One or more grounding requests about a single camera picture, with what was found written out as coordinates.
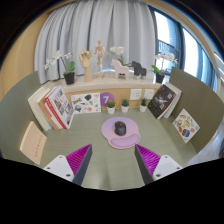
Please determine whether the beige book with red lettering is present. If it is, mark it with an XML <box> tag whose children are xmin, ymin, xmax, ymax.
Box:
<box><xmin>19</xmin><ymin>120</ymin><xmax>48</xmax><ymax>166</ymax></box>

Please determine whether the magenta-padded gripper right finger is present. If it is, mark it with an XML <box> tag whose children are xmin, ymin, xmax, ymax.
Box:
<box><xmin>134</xmin><ymin>143</ymin><xmax>184</xmax><ymax>185</ymax></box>

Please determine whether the red-spined book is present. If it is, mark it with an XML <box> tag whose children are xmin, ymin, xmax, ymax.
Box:
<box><xmin>43</xmin><ymin>87</ymin><xmax>66</xmax><ymax>130</ymax></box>

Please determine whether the grey-white curtain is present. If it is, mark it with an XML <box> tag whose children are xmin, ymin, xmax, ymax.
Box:
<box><xmin>34</xmin><ymin>0</ymin><xmax>157</xmax><ymax>84</ymax></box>

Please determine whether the magazine with photo cover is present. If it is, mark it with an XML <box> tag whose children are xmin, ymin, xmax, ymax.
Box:
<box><xmin>46</xmin><ymin>86</ymin><xmax>75</xmax><ymax>130</ymax></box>

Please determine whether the black horse figurine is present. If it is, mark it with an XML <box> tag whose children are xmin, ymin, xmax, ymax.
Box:
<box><xmin>130</xmin><ymin>60</ymin><xmax>148</xmax><ymax>78</ymax></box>

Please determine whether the black computer mouse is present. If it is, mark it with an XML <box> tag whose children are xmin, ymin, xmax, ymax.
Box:
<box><xmin>114</xmin><ymin>120</ymin><xmax>127</xmax><ymax>137</ymax></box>

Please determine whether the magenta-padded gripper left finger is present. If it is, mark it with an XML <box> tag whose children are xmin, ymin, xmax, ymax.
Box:
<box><xmin>43</xmin><ymin>143</ymin><xmax>93</xmax><ymax>186</ymax></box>

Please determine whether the colourful sticker sheet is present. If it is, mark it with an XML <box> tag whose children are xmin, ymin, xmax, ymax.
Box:
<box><xmin>172</xmin><ymin>108</ymin><xmax>201</xmax><ymax>144</ymax></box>

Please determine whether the black-covered book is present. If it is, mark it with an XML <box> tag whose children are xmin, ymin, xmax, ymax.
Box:
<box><xmin>147</xmin><ymin>82</ymin><xmax>183</xmax><ymax>120</ymax></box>

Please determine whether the tan book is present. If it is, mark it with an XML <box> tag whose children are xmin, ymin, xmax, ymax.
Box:
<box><xmin>37</xmin><ymin>94</ymin><xmax>58</xmax><ymax>131</ymax></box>

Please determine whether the wooden hand model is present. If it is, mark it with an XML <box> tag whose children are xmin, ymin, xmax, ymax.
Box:
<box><xmin>78</xmin><ymin>48</ymin><xmax>94</xmax><ymax>83</ymax></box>

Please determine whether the white wall socket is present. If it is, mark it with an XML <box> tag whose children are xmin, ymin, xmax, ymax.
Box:
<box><xmin>129</xmin><ymin>88</ymin><xmax>143</xmax><ymax>101</ymax></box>
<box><xmin>143</xmin><ymin>88</ymin><xmax>155</xmax><ymax>100</ymax></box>

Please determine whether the small spiky succulent in white pot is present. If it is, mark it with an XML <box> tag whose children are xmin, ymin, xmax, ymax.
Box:
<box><xmin>139</xmin><ymin>97</ymin><xmax>149</xmax><ymax>113</ymax></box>

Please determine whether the purple mouse pad with wrist rest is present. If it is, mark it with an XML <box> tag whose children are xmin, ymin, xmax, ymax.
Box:
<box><xmin>100</xmin><ymin>116</ymin><xmax>142</xmax><ymax>150</ymax></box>

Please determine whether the large glass window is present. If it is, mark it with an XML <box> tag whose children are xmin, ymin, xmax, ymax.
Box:
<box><xmin>148</xmin><ymin>6</ymin><xmax>224</xmax><ymax>91</ymax></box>

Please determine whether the round purple number sticker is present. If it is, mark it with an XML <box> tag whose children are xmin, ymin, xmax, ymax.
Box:
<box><xmin>99</xmin><ymin>91</ymin><xmax>115</xmax><ymax>108</ymax></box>

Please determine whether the pink horse figurine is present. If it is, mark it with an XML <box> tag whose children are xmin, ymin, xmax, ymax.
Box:
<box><xmin>110</xmin><ymin>58</ymin><xmax>131</xmax><ymax>81</ymax></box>

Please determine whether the wooden mannequin figure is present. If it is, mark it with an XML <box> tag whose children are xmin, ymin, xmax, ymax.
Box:
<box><xmin>93</xmin><ymin>39</ymin><xmax>110</xmax><ymax>78</ymax></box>

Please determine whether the white sticker sheet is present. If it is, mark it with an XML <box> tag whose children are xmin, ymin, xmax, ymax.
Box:
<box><xmin>70</xmin><ymin>92</ymin><xmax>102</xmax><ymax>115</ymax></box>

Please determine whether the light wooden desk ledge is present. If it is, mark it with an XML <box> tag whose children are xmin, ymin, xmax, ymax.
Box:
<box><xmin>41</xmin><ymin>74</ymin><xmax>168</xmax><ymax>101</ymax></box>

